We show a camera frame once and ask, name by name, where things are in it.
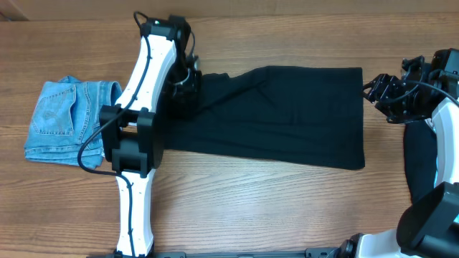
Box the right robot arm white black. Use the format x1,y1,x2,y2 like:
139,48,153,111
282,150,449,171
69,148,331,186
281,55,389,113
328,48,458,258

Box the folded blue jeans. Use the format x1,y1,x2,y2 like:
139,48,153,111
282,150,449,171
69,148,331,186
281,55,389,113
24,75,122,166

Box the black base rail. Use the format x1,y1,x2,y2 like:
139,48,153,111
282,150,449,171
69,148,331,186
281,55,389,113
153,247,340,258

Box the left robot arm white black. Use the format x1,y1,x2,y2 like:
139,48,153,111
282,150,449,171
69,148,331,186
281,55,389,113
99,15,202,257

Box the black t-shirt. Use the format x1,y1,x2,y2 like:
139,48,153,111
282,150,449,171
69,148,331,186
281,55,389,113
165,66,365,170

